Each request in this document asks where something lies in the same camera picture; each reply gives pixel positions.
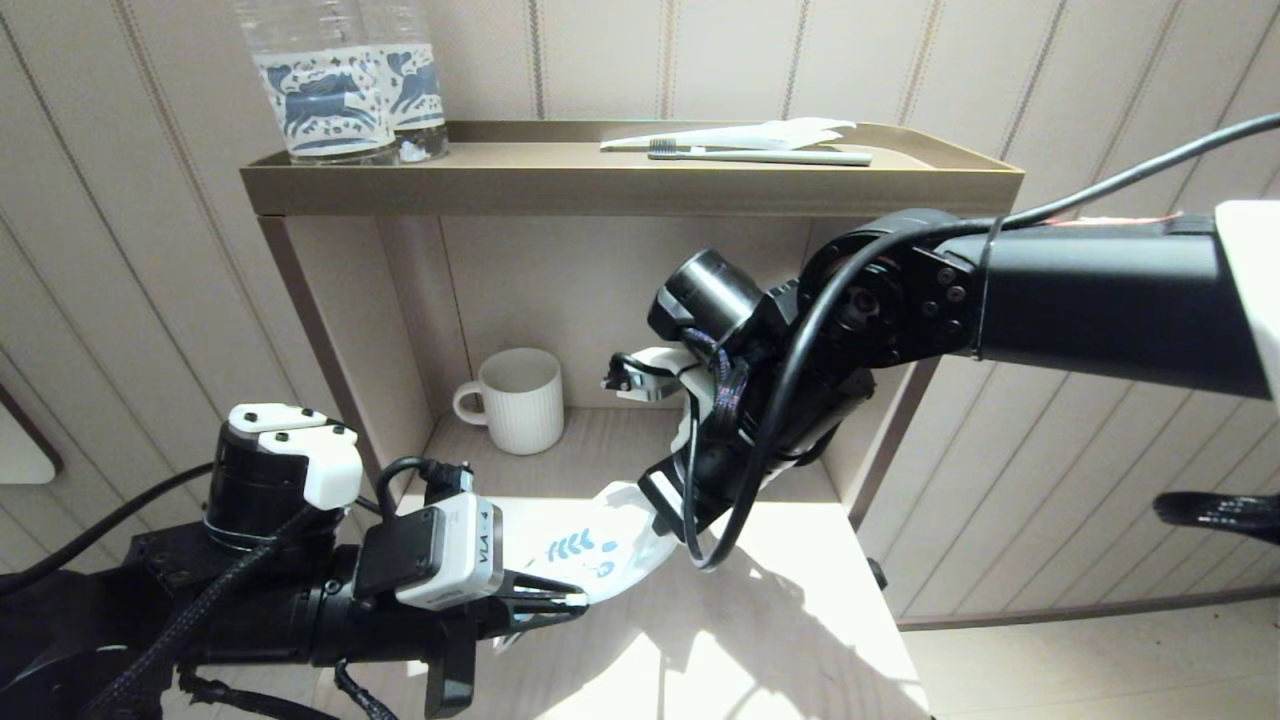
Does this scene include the blue horse print pouch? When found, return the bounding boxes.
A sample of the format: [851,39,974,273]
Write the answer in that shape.
[495,480,683,651]

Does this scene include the white ribbed mug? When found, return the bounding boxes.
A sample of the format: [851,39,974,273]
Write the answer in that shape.
[452,347,566,457]

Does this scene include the pale green toothbrush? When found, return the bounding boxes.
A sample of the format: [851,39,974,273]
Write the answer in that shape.
[646,140,873,168]

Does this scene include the brown shelf unit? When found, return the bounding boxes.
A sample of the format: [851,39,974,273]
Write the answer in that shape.
[240,120,1025,531]

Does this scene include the white paper wrapper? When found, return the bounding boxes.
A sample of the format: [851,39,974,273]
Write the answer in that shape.
[600,118,857,153]

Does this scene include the large horse label water bottle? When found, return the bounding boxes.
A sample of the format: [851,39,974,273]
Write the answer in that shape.
[358,0,449,164]
[232,0,399,167]

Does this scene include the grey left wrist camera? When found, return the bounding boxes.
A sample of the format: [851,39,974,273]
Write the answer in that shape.
[395,493,501,611]

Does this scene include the braided black right arm cable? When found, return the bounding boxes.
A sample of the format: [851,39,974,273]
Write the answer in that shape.
[703,328,753,433]

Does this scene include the braided black arm cable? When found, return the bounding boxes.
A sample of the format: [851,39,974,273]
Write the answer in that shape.
[180,660,401,720]
[703,328,753,433]
[80,505,321,720]

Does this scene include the black left camera bracket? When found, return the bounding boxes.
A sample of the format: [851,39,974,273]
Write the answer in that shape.
[355,508,446,601]

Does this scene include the white right camera bracket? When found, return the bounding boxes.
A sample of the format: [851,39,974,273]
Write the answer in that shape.
[615,347,719,473]

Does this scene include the black right camera cable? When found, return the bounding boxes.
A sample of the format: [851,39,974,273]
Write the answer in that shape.
[610,115,1280,573]

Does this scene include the black camera cable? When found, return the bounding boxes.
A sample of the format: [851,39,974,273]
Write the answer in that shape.
[610,115,1280,573]
[375,457,474,516]

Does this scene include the black left camera cable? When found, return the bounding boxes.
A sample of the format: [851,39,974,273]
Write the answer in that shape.
[375,457,474,516]

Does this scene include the braided black left arm cable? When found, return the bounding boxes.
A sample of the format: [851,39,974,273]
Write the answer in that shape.
[180,660,401,720]
[80,505,321,720]

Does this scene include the smooth black left arm cable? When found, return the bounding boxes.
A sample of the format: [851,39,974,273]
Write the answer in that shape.
[0,462,216,598]

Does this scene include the black braided cable bundle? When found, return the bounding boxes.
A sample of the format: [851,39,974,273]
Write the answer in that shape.
[1153,490,1280,547]

